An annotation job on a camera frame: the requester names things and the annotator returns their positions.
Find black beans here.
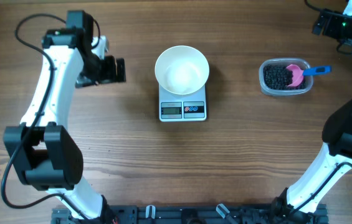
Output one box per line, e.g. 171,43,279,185
264,65,306,90

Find pink scoop blue handle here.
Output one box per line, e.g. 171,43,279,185
286,64,332,87

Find clear plastic container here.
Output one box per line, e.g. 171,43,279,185
259,58,313,96

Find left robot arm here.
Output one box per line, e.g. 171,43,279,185
3,10,126,223

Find white bowl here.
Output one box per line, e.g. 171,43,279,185
155,45,210,95

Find white digital kitchen scale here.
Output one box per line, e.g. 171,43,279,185
159,85,207,122

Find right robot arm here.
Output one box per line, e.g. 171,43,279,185
269,1,352,223

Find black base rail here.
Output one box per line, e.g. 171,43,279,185
50,204,329,224

